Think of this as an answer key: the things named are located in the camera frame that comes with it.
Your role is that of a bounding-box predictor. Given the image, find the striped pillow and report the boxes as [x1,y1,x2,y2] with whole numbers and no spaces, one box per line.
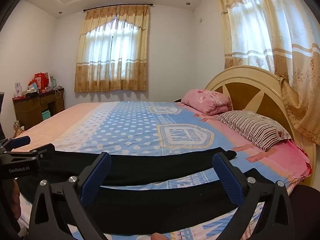
[214,110,293,152]

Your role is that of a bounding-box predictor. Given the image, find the brown wooden desk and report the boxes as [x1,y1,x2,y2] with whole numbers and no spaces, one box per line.
[12,87,66,131]

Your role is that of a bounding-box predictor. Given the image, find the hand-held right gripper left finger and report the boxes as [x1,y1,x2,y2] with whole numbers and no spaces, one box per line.
[25,152,112,240]

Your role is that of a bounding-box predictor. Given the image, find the red gift bag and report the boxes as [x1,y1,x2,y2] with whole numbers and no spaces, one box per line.
[34,72,50,90]

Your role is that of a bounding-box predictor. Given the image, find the pink ruffled pillow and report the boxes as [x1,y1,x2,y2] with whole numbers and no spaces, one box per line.
[272,139,313,180]

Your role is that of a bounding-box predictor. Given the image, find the pink floral pillow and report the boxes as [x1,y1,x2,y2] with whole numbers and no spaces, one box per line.
[180,89,233,116]

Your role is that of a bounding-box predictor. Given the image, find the short yellow window curtain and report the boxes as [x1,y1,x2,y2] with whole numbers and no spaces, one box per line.
[74,4,150,92]

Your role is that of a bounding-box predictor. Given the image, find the person's left hand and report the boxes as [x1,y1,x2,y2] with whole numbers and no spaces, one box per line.
[5,179,22,220]

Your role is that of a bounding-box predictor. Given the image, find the person's dark clothing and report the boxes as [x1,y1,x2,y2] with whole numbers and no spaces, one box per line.
[290,184,320,240]

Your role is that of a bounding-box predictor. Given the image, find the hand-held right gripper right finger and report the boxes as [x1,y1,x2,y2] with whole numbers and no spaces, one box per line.
[212,152,295,240]

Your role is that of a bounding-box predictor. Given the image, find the black pants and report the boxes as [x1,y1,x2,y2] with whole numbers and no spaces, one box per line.
[39,149,287,234]

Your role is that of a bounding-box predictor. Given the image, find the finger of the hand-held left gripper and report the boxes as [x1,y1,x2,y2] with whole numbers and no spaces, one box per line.
[7,143,56,160]
[0,135,31,151]

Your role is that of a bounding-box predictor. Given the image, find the printed pink and blue bedsheet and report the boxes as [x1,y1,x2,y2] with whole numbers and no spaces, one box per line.
[10,101,313,240]

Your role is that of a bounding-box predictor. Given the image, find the cream and brown headboard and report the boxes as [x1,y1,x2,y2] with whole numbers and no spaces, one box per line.
[205,65,317,183]

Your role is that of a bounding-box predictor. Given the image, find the person's right hand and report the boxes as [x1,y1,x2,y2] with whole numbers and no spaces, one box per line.
[151,232,171,240]

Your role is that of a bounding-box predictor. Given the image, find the patterned bag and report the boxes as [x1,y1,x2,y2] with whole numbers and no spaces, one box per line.
[13,120,25,137]

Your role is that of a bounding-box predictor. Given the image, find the dark curtain rod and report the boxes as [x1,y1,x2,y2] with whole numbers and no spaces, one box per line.
[83,3,153,12]

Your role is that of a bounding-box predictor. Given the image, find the long yellow window curtain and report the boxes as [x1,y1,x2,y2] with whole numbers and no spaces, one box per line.
[216,0,320,146]

